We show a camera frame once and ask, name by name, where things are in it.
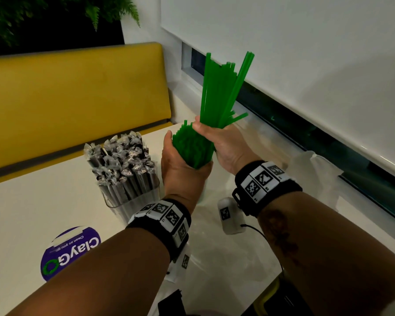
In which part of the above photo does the person's right hand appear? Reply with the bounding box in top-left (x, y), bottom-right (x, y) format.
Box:
top-left (192, 115), bottom-right (262, 176)

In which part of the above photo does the person's left hand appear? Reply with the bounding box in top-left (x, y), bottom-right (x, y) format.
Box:
top-left (160, 129), bottom-right (214, 214)

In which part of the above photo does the bunch of green straws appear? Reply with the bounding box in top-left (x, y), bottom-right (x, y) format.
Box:
top-left (172, 120), bottom-right (215, 170)

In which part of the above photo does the clear square plastic container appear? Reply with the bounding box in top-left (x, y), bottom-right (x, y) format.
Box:
top-left (102, 186), bottom-right (161, 224)

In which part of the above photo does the pack of green straws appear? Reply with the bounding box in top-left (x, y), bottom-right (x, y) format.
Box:
top-left (199, 51), bottom-right (255, 129)

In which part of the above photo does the bundle of gray straws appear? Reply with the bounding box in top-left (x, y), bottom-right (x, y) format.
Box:
top-left (84, 130), bottom-right (160, 214)

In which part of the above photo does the clear plastic bag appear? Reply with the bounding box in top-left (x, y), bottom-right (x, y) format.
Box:
top-left (288, 150), bottom-right (345, 211)
top-left (184, 204), bottom-right (284, 293)

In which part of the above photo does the person's left forearm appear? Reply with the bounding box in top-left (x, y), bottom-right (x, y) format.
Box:
top-left (6, 226), bottom-right (170, 316)

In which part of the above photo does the person's right forearm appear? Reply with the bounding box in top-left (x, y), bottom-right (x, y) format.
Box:
top-left (258, 190), bottom-right (395, 316)

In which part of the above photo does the black marker band right wrist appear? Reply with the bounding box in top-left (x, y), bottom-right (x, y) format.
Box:
top-left (232, 160), bottom-right (303, 218)

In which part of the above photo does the white roller blind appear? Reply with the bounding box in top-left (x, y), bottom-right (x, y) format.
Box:
top-left (160, 0), bottom-right (395, 183)

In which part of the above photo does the purple round sticker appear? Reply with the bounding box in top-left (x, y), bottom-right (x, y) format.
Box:
top-left (40, 226), bottom-right (102, 282)

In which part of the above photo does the yellow bench backrest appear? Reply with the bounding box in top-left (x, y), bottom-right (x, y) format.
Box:
top-left (0, 42), bottom-right (173, 187)

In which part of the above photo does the yellow chair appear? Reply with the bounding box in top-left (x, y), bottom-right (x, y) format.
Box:
top-left (253, 276), bottom-right (284, 316)

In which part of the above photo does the black planter box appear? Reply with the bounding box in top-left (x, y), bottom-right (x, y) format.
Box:
top-left (0, 16), bottom-right (125, 57)

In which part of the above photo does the green fern plant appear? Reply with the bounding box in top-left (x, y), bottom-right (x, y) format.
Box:
top-left (0, 0), bottom-right (140, 47)

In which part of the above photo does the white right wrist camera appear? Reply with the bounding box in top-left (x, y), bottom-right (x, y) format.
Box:
top-left (217, 196), bottom-right (247, 236)

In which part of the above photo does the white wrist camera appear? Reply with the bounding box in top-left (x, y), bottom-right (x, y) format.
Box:
top-left (164, 245), bottom-right (191, 284)
top-left (217, 196), bottom-right (247, 236)

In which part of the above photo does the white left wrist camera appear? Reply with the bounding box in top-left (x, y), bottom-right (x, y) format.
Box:
top-left (164, 245), bottom-right (191, 284)

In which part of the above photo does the black cable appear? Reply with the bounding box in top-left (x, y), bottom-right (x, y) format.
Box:
top-left (240, 223), bottom-right (285, 277)

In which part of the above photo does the black chest strap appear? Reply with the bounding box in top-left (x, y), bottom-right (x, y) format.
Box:
top-left (157, 288), bottom-right (187, 316)

